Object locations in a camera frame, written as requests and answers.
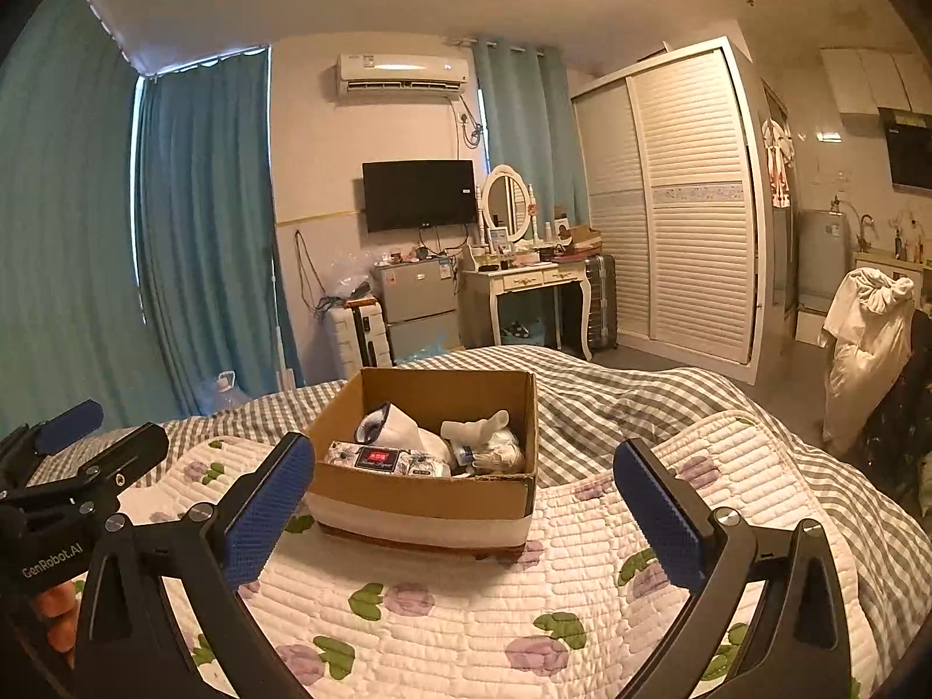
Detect left hand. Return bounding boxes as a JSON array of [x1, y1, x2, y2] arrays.
[[33, 581, 79, 666]]

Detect teal left curtain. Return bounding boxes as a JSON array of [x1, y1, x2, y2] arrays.
[[2, 0, 180, 431]]

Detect teal curtain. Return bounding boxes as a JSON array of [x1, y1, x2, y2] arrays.
[[2, 0, 180, 431], [133, 49, 300, 415], [472, 36, 589, 225]]

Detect clear water jug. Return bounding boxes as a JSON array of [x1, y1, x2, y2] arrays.
[[210, 371, 251, 414]]

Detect white floral quilted blanket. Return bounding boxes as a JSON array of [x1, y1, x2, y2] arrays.
[[120, 410, 880, 697]]

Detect teal middle curtain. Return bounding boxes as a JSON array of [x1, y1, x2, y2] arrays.
[[133, 49, 300, 415]]

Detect white blue rolled cloth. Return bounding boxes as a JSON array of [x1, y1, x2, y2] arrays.
[[355, 403, 453, 465]]

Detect white suitcase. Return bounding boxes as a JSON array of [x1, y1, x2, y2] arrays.
[[326, 296, 393, 379]]

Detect clear plastic bag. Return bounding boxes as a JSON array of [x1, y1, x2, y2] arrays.
[[317, 260, 371, 308]]

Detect white clothes pile on chair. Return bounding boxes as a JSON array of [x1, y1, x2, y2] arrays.
[[821, 267, 916, 458]]

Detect brown cardboard box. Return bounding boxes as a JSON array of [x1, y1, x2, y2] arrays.
[[308, 368, 539, 554]]

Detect grey mini fridge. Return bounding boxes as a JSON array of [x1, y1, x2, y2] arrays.
[[373, 257, 461, 365]]

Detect white plastic bag bundle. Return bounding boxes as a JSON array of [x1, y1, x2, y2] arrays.
[[441, 410, 526, 475]]

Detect dark suitcase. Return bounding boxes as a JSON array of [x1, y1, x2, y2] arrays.
[[584, 254, 617, 352]]

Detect teal waste basket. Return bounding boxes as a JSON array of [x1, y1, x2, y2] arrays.
[[501, 319, 546, 347]]

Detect white dressing table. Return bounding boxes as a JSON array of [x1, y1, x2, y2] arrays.
[[458, 262, 592, 361]]

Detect white air conditioner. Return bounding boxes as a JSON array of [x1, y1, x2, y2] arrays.
[[337, 54, 471, 98]]

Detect white oval vanity mirror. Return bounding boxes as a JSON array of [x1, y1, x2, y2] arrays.
[[479, 164, 534, 245]]

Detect white louvred wardrobe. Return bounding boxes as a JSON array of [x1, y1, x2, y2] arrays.
[[572, 36, 779, 383]]

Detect pink hanging garment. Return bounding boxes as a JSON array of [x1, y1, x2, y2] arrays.
[[761, 118, 795, 209]]

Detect black range hood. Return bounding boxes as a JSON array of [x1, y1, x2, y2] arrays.
[[878, 107, 932, 191]]

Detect teal right curtain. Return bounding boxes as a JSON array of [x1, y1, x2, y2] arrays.
[[472, 36, 589, 225]]

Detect black wall television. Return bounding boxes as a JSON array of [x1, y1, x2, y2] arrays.
[[362, 160, 477, 232]]

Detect white upper wall cabinets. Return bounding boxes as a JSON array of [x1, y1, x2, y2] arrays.
[[820, 47, 930, 117]]

